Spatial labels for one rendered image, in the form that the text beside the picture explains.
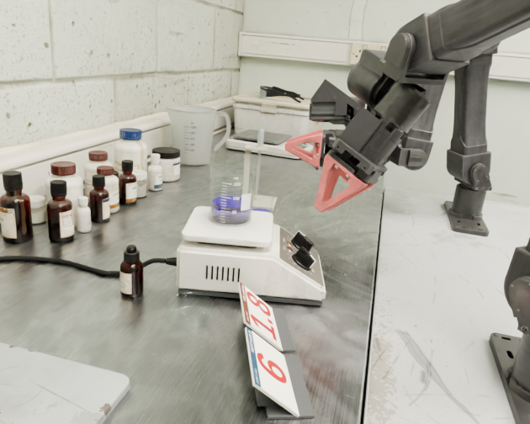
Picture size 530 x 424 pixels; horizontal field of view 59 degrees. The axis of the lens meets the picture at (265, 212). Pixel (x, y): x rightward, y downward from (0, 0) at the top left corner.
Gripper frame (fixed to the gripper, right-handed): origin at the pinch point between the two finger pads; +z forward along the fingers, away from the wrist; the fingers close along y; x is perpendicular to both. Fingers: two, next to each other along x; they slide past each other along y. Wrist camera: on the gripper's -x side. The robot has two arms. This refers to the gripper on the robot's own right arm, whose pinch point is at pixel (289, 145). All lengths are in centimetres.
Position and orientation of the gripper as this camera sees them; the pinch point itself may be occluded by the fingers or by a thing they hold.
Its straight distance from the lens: 99.2
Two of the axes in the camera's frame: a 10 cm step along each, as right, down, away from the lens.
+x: -0.6, 9.4, 3.3
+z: -9.9, -1.0, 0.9
